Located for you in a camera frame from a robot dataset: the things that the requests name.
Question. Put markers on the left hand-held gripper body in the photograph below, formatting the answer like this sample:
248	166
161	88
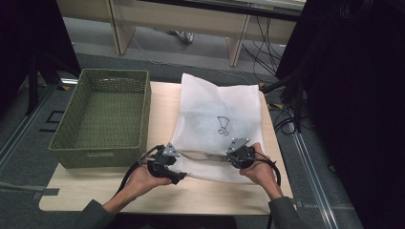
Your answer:
162	162

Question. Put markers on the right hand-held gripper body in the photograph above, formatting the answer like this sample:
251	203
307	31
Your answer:
242	156

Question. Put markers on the white mesh laundry bag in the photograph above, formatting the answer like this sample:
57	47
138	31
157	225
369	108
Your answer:
210	108

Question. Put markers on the person's left hand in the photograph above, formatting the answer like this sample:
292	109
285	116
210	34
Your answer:
143	183

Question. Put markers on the person's right hand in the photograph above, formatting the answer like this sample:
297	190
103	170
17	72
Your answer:
264	173

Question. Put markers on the green woven basket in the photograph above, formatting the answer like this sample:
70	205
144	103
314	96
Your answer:
105	120

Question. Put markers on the black metal stand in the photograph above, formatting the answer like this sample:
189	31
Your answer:
35	86
294	95

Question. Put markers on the black curtain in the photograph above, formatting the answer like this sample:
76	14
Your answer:
350	95
28	38

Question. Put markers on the grey shoes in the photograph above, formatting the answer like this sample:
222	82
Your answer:
184	36

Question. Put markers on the grey floor strip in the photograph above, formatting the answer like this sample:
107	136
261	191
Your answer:
28	189

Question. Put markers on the light wooden desk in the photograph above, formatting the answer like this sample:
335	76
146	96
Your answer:
178	22

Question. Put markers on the metal floor rail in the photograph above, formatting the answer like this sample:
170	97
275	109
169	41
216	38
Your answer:
22	127
313	181

